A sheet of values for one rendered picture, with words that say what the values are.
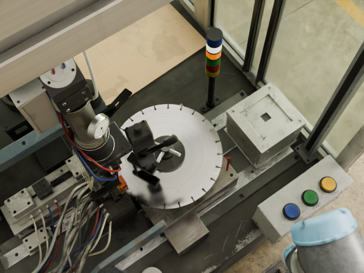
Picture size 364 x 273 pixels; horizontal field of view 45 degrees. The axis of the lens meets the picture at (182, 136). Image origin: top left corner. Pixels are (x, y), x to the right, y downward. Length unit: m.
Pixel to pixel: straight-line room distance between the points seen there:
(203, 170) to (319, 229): 0.54
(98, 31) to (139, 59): 1.52
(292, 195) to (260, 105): 0.31
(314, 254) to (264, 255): 1.39
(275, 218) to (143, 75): 0.72
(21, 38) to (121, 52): 1.55
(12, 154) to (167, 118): 0.45
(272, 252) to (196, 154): 1.03
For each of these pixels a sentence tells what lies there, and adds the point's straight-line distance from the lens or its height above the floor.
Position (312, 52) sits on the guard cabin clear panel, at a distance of 1.27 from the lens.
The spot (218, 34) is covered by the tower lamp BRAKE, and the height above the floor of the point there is 1.16.
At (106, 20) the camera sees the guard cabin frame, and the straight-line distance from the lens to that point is 0.18.
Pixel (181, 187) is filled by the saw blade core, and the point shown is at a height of 0.95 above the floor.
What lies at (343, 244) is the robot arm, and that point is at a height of 1.39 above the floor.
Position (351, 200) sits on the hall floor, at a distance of 2.36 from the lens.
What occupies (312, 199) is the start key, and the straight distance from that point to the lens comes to 1.33.
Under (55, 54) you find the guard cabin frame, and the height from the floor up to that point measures 2.01.
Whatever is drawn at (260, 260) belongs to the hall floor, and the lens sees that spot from 2.19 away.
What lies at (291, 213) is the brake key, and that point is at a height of 0.91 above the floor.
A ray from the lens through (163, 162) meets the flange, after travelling 1.27.
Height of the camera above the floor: 2.15
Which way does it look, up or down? 66 degrees down
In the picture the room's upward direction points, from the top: 4 degrees counter-clockwise
